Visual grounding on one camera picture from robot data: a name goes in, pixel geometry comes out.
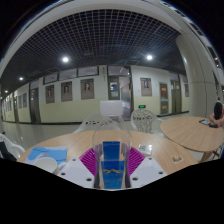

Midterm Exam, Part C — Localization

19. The round wooden side table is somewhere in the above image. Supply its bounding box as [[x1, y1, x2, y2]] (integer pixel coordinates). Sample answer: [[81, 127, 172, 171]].
[[159, 115, 224, 163]]

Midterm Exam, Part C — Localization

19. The dark tablet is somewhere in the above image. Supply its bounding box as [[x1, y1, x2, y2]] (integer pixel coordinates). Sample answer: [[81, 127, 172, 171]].
[[199, 118, 212, 126]]

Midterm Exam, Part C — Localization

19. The blue and white paper booklet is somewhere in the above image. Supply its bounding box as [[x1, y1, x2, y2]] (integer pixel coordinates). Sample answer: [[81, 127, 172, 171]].
[[24, 145, 69, 166]]

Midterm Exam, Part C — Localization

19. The framed wall portraits group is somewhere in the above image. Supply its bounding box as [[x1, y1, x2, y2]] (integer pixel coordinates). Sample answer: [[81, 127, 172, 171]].
[[3, 77, 153, 113]]

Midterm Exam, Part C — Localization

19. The round ceiling lights group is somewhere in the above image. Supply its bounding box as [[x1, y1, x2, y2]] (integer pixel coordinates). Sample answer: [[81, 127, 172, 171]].
[[18, 54, 154, 82]]

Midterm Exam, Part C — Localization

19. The small printed card pack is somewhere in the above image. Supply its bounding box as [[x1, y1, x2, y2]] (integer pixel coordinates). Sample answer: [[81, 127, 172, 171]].
[[138, 144, 154, 156]]

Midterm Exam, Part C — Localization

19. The white ceramic mug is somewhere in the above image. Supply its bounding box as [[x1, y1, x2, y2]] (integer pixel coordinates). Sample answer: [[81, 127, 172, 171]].
[[33, 156, 68, 175]]

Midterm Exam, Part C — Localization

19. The black bag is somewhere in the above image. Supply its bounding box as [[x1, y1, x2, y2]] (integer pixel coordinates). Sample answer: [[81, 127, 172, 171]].
[[0, 139, 17, 162]]

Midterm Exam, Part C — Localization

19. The white lattice-back plastic chair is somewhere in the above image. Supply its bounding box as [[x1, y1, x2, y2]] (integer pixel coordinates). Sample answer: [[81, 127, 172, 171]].
[[73, 113, 103, 134], [130, 108, 164, 135]]

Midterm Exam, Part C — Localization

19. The white plastic armchair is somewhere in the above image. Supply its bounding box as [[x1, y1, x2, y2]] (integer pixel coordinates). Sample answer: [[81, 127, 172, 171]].
[[0, 133, 26, 159]]

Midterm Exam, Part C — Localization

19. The person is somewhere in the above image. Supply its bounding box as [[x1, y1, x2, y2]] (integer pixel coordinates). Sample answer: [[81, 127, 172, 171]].
[[208, 97, 224, 129]]

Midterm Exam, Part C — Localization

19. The dark framed open doorway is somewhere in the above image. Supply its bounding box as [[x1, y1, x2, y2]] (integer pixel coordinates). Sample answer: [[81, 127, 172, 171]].
[[107, 65, 133, 119]]

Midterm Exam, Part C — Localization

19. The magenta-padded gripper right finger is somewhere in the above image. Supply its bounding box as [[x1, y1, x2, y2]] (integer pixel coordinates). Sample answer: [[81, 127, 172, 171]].
[[125, 146, 168, 190]]

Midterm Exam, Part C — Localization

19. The red wall poster panel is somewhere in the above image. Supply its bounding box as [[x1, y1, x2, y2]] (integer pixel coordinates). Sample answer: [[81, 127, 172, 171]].
[[159, 83, 169, 115]]

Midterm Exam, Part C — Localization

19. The clear water bottle blue label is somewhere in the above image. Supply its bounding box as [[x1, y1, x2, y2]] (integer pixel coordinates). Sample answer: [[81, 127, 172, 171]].
[[91, 99, 132, 190]]

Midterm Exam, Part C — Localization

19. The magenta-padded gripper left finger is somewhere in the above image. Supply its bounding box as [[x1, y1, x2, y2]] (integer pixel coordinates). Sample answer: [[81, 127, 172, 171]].
[[57, 147, 99, 190]]

